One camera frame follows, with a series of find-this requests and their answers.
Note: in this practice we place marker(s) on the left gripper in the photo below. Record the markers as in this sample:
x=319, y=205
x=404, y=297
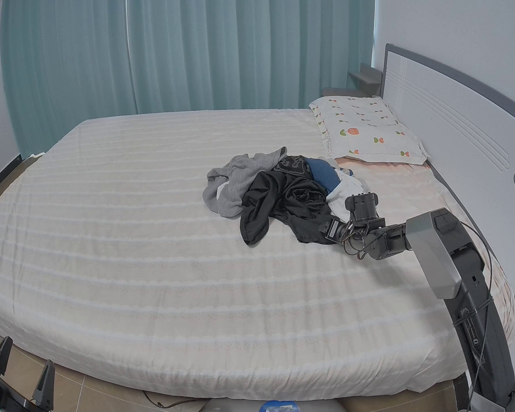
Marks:
x=8, y=395

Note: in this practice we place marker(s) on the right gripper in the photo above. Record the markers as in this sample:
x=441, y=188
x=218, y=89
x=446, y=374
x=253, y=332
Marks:
x=337, y=230

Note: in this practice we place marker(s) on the black T-shirt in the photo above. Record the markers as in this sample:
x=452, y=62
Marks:
x=283, y=204

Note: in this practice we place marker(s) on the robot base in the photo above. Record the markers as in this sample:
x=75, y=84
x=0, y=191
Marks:
x=240, y=406

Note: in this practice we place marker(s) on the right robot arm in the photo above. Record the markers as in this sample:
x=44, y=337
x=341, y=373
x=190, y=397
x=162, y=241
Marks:
x=437, y=247

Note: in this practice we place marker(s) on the bed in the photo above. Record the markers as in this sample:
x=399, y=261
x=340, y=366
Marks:
x=154, y=230

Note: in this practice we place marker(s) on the dark blue garment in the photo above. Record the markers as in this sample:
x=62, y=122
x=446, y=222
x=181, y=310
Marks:
x=322, y=172

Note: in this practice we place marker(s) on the black patterned garment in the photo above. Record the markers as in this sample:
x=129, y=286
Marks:
x=294, y=164

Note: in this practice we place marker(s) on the white printed pillow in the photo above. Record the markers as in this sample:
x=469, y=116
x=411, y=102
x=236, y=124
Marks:
x=364, y=127

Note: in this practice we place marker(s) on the grey garment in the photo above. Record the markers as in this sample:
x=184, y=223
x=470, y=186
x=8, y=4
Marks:
x=236, y=183

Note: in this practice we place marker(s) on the grey bedside table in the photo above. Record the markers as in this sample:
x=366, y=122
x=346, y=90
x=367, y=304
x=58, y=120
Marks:
x=364, y=80

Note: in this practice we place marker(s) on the blue-green curtain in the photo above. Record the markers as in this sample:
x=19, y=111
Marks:
x=240, y=37
x=68, y=58

